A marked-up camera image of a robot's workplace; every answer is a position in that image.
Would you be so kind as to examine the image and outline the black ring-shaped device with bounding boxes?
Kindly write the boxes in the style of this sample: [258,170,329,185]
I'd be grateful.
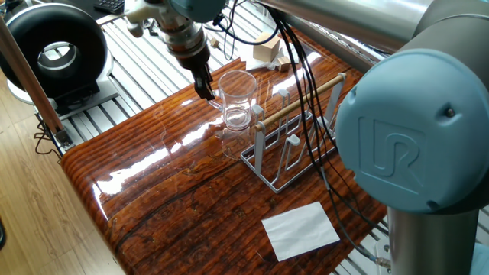
[0,2,120,116]

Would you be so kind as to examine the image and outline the aluminium table frame rail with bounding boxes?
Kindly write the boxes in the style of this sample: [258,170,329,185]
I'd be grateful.
[284,9,377,76]

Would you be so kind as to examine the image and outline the black cable with angled plug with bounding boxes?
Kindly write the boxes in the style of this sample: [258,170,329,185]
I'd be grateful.
[204,0,280,62]

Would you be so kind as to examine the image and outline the clear glass cup with handle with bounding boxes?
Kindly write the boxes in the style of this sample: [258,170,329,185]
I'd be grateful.
[209,69,259,132]

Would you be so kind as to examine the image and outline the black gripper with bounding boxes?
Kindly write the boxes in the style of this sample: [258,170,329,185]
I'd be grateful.
[176,45,217,102]

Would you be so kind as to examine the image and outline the black cable with grey sleeve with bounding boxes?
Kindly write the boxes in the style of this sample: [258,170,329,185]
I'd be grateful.
[265,3,390,236]

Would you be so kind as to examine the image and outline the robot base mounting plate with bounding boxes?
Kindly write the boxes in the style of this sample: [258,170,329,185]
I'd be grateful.
[373,238,391,275]

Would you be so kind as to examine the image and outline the crumpled white napkin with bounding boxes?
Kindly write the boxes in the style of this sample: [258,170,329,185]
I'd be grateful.
[239,40,301,72]

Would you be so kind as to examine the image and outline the large wooden cube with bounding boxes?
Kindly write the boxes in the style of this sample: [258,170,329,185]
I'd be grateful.
[252,31,282,63]

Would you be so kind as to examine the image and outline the small wooden cube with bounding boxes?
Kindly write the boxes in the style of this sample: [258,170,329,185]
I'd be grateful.
[277,55,292,73]

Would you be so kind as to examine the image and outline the white paper sheet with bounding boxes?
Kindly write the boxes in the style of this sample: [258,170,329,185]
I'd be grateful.
[261,201,342,263]

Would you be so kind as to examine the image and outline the thin black floor cable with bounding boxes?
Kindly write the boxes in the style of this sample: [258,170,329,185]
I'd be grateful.
[33,114,64,163]

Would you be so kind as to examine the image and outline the white mug drying rack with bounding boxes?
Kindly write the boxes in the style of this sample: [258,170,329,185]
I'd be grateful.
[239,71,355,195]

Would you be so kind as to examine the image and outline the black cable with metal connector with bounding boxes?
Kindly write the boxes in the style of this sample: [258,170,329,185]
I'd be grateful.
[265,3,393,269]

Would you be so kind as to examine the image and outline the brown frame post with bracket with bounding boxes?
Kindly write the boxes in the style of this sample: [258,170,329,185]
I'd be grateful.
[0,17,75,151]

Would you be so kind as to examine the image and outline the black keyboard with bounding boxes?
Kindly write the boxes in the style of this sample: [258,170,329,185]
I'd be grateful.
[92,0,127,16]

